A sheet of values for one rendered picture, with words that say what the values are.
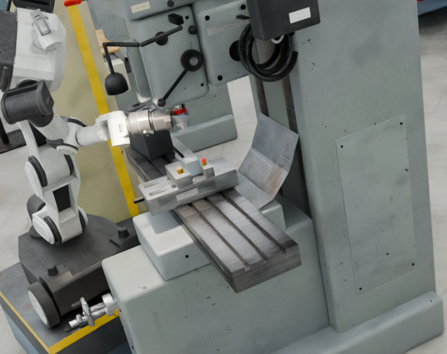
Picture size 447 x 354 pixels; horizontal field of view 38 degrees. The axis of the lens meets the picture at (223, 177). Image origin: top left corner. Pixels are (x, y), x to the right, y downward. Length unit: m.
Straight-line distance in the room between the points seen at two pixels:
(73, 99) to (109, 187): 0.62
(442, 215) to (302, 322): 1.39
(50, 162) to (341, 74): 1.24
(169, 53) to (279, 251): 0.73
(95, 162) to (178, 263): 1.91
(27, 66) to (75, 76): 1.66
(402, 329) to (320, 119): 1.03
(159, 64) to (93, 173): 2.10
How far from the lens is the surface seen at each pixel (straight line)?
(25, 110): 2.28
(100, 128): 2.39
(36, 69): 2.33
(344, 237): 2.54
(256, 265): 1.98
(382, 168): 2.51
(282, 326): 2.69
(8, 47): 2.35
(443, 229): 3.72
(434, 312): 2.94
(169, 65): 2.14
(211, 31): 2.15
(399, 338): 2.88
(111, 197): 4.24
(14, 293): 3.26
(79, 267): 2.87
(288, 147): 2.39
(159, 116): 2.28
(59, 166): 2.77
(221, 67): 2.19
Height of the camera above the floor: 2.03
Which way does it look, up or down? 26 degrees down
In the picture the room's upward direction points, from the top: 13 degrees counter-clockwise
